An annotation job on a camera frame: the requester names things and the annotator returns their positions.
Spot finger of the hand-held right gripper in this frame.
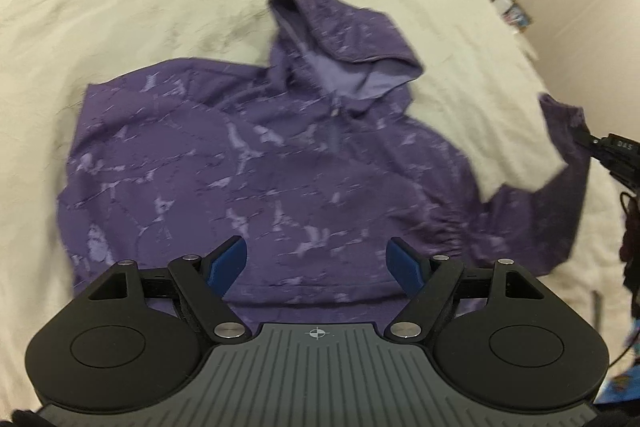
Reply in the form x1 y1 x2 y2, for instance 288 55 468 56
570 127 607 162

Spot purple marbled hoodie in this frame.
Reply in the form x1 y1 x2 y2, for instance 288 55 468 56
56 0 592 323

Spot dark cable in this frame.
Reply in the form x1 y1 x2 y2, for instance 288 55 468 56
619 192 640 264

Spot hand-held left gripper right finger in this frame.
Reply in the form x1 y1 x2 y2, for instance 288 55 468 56
386 237 548 343

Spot colourful bedside items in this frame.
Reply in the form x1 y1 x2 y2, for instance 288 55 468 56
480 0 532 30

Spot colourful printed bag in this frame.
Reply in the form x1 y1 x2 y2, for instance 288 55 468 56
595 317 640 404

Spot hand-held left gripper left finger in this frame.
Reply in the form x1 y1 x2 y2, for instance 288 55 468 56
75 235 253 344

